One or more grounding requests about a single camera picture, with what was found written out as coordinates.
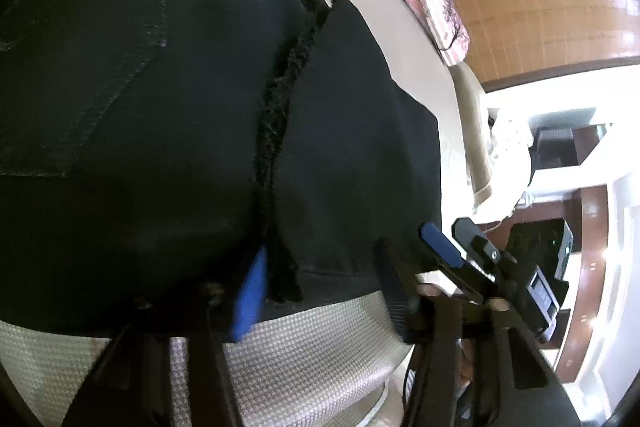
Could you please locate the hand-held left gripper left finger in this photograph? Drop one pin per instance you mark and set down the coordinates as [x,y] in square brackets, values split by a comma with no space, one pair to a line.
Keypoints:
[250,297]

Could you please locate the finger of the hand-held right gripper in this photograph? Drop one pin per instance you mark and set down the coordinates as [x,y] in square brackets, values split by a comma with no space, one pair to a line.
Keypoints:
[475,239]
[440,247]

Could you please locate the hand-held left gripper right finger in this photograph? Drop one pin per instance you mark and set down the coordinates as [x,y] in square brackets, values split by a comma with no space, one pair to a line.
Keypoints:
[395,302]

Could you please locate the black pants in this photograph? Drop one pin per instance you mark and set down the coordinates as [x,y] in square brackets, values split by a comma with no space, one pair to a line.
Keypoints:
[125,107]

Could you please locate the white spotted duvet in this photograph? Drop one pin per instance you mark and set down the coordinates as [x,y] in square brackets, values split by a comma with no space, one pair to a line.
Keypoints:
[510,147]

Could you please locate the beige blanket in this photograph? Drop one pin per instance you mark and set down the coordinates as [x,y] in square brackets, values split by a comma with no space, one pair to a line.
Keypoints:
[475,132]

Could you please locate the dark wooden cabinet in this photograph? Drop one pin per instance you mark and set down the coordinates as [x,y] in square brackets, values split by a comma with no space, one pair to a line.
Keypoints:
[555,147]

